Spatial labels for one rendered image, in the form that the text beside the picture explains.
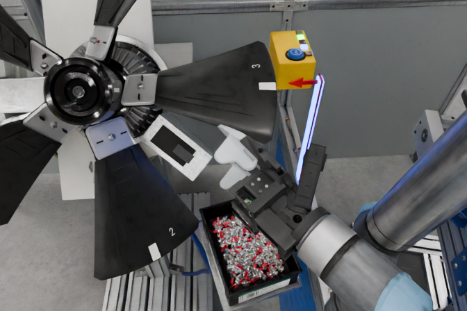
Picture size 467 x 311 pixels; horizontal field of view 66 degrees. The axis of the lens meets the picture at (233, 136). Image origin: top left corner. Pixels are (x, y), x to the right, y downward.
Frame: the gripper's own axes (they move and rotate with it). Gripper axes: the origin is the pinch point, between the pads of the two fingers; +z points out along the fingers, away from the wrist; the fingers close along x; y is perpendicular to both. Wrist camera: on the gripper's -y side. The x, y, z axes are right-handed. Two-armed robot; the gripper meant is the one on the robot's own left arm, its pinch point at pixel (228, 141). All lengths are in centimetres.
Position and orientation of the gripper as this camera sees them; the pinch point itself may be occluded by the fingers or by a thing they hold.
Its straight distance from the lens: 59.6
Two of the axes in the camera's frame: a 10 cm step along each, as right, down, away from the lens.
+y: -7.5, 5.5, -3.7
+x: 0.8, 6.3, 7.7
